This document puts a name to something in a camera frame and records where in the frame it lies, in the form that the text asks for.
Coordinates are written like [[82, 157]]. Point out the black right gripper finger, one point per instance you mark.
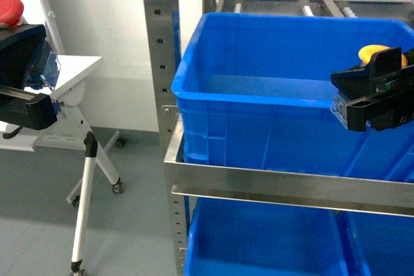
[[381, 69], [386, 110]]

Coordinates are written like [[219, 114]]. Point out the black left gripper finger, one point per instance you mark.
[[24, 53], [33, 109]]

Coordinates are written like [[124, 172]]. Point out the yellow mushroom push button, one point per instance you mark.
[[378, 93]]

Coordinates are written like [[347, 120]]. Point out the red mushroom push button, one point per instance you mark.
[[11, 17]]

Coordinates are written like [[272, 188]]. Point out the blue plastic crate middle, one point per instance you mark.
[[254, 91]]

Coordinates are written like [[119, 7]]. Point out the blue crate lower right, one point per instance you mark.
[[376, 244]]

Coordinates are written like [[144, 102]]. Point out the stainless steel shelf rack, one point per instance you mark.
[[184, 181]]

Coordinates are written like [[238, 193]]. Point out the blue crate lower middle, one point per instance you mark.
[[242, 238]]

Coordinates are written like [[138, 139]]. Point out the white folding table frame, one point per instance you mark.
[[69, 92]]

